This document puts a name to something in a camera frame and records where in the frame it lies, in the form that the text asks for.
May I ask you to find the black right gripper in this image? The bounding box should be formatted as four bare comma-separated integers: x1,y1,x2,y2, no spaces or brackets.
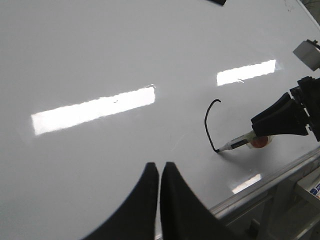
252,76,320,142

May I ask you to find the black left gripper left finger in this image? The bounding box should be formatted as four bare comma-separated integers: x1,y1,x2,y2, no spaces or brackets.
85,162,159,240

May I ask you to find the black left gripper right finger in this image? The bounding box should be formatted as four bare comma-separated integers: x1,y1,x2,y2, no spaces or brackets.
159,162,238,240

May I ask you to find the white black whiteboard marker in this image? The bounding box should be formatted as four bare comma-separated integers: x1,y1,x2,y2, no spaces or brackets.
216,131,276,153

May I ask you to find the grey camera box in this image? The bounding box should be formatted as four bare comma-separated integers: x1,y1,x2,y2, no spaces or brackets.
293,39,320,71

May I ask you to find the white whiteboard with metal frame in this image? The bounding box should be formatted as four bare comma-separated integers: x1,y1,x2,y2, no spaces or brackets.
0,0,320,238

